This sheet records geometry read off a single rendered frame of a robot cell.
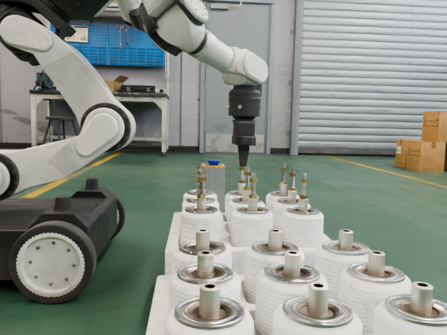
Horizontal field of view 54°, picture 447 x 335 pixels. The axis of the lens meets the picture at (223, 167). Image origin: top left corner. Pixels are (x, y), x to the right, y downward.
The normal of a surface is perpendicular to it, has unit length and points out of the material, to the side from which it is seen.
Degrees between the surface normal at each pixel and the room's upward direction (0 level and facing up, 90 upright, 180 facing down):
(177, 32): 113
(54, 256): 90
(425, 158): 90
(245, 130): 90
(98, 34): 90
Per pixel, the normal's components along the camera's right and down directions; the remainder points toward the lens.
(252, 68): 0.76, 0.09
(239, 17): 0.08, 0.11
